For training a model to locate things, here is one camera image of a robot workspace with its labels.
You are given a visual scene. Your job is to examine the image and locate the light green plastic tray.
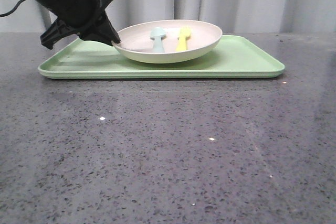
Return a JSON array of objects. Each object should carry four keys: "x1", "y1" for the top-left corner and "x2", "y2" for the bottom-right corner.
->
[{"x1": 38, "y1": 35, "x2": 285, "y2": 79}]

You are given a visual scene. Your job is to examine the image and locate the grey pleated curtain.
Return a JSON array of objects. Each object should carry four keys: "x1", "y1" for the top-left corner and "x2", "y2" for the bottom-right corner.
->
[{"x1": 0, "y1": 0, "x2": 336, "y2": 35}]

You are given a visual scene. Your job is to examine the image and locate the cream round plate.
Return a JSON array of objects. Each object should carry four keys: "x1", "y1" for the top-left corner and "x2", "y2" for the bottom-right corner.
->
[{"x1": 113, "y1": 19, "x2": 223, "y2": 64}]

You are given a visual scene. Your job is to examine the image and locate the light blue plastic spoon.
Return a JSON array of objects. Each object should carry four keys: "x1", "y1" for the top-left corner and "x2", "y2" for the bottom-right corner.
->
[{"x1": 150, "y1": 27, "x2": 166, "y2": 53}]

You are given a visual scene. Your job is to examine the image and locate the yellow plastic fork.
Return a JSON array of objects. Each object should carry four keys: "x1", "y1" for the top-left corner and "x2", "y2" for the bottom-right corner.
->
[{"x1": 176, "y1": 26, "x2": 191, "y2": 52}]

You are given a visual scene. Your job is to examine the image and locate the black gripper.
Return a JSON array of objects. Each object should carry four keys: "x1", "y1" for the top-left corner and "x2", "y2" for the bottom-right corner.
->
[{"x1": 40, "y1": 0, "x2": 121, "y2": 49}]

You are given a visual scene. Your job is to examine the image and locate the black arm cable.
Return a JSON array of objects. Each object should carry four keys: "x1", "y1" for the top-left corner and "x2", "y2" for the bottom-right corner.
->
[{"x1": 0, "y1": 0, "x2": 34, "y2": 18}]

